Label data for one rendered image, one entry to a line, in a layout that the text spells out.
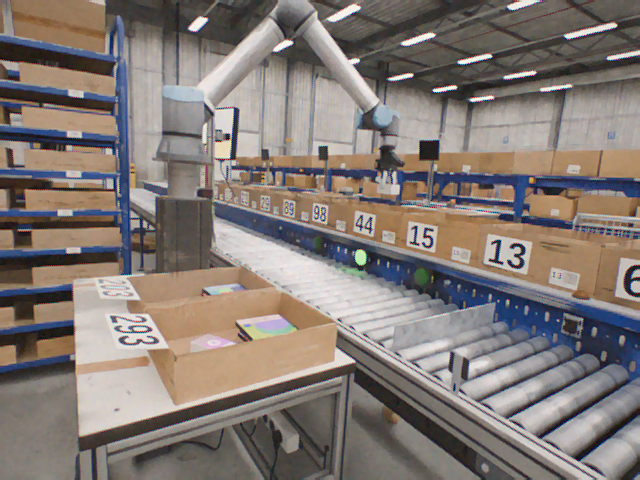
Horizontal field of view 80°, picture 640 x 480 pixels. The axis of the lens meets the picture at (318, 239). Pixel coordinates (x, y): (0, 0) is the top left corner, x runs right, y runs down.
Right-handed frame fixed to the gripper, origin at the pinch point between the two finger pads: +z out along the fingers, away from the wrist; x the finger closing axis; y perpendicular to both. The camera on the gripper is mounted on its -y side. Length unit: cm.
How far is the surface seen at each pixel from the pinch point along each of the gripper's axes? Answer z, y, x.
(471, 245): 19, -56, 9
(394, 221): 15.0, -14.7, 8.3
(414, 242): 22.5, -28.2, 8.6
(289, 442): 72, -56, 85
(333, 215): 17.8, 33.8, 8.0
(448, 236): 17.1, -45.4, 8.6
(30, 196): 14, 99, 149
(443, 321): 37, -73, 43
